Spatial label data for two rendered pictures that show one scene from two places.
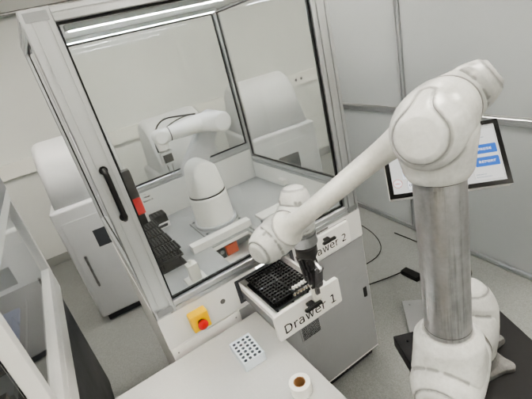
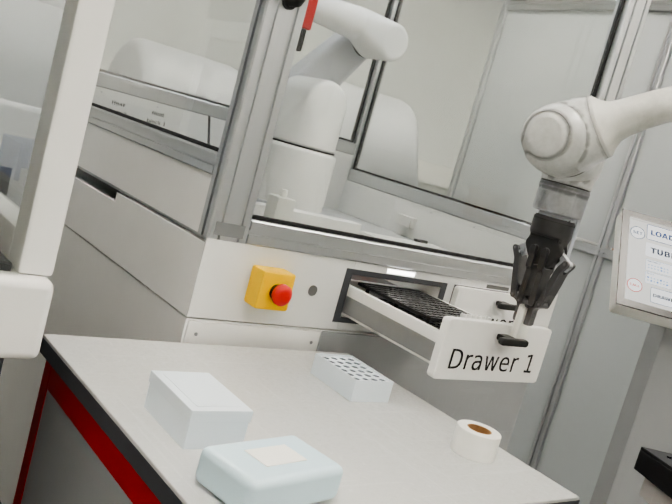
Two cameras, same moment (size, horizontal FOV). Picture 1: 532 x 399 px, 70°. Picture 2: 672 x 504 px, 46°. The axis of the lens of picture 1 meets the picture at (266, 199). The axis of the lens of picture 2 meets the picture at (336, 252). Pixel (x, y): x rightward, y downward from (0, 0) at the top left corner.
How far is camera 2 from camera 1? 90 cm
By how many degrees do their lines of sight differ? 20
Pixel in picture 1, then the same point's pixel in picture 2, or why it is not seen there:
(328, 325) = not seen: hidden behind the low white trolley
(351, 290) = not seen: hidden behind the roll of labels
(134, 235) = (280, 47)
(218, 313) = (294, 308)
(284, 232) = (606, 119)
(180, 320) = (238, 268)
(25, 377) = (82, 79)
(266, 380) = (394, 421)
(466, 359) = not seen: outside the picture
